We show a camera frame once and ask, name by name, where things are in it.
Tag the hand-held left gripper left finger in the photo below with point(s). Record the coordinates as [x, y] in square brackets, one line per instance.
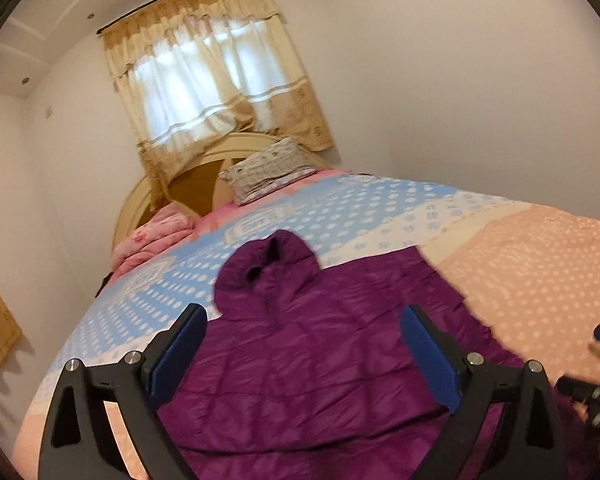
[180, 355]

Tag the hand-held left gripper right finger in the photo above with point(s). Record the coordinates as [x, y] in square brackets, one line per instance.
[427, 355]

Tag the purple puffer jacket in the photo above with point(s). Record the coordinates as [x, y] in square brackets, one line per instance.
[305, 360]

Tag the folded pink blanket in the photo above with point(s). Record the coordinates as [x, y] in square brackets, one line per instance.
[150, 240]

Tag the bed with polka-dot sheet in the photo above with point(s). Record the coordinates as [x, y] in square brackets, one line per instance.
[380, 210]

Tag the cream round wooden headboard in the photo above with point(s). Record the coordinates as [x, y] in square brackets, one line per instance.
[130, 200]

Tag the striped grey pillow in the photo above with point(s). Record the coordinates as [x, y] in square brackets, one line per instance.
[270, 170]

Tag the beige patterned window curtain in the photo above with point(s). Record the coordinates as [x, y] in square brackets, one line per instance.
[205, 70]

